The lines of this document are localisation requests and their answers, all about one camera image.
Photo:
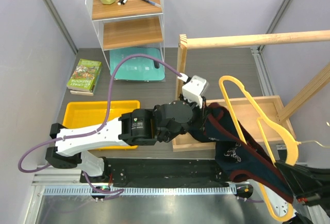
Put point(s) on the white wire shelf unit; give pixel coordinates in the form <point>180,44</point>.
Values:
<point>135,24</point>

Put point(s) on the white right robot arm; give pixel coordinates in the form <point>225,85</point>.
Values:
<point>280,209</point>

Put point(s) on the blue pen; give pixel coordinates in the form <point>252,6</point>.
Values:
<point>152,3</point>

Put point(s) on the yellow plastic tray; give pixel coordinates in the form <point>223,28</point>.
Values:
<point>92,113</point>

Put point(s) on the green paperback book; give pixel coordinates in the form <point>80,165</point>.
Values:
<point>84,77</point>

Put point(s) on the white slotted cable duct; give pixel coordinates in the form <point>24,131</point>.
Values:
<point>84,190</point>

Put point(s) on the teal cutting board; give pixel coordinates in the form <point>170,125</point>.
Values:
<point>137,68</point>

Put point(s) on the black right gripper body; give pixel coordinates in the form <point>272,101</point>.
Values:
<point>323,193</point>

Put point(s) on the yellow clothes hanger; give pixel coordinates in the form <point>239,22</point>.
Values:
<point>253,118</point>

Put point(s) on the navy maroon tank top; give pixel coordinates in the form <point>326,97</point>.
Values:
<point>240,160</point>

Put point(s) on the thin wooden block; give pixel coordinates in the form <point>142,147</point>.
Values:
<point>81,93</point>

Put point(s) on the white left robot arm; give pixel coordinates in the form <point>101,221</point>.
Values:
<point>141,127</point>

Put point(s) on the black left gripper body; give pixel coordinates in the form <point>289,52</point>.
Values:
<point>199,112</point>

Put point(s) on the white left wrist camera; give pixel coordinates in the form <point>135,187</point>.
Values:
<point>194,88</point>

